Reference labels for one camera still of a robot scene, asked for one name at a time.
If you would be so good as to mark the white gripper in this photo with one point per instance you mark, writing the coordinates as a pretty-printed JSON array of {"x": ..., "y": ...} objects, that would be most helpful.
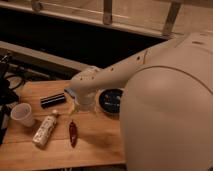
[{"x": 83, "y": 102}]

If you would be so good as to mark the red chili pepper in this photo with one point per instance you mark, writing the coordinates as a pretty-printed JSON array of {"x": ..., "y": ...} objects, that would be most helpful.
[{"x": 73, "y": 132}]

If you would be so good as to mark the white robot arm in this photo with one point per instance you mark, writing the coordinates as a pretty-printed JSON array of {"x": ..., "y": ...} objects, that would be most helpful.
[{"x": 166, "y": 110}]

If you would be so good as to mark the black ceramic bowl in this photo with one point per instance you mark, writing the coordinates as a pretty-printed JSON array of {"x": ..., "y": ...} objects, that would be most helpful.
[{"x": 109, "y": 100}]

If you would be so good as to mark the blue sponge block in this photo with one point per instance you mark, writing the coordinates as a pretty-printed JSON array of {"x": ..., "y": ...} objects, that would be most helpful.
[{"x": 70, "y": 92}]

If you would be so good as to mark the black rectangular box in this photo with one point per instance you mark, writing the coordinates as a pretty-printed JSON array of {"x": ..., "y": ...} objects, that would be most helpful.
[{"x": 52, "y": 100}]

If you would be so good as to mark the wooden table board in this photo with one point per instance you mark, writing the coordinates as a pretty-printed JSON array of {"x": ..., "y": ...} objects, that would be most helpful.
[{"x": 99, "y": 143}]

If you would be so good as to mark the white plastic bottle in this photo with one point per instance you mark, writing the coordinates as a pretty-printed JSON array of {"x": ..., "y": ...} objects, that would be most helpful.
[{"x": 43, "y": 133}]

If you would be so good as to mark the clear plastic cup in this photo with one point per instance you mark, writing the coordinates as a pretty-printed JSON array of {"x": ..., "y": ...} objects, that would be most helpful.
[{"x": 23, "y": 114}]

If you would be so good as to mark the black equipment with cables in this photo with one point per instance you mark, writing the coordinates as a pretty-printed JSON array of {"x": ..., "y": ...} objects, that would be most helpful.
[{"x": 7, "y": 96}]

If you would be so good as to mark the metal railing post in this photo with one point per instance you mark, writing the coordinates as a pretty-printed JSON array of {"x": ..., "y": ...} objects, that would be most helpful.
[
  {"x": 174, "y": 8},
  {"x": 36, "y": 5},
  {"x": 107, "y": 12}
]

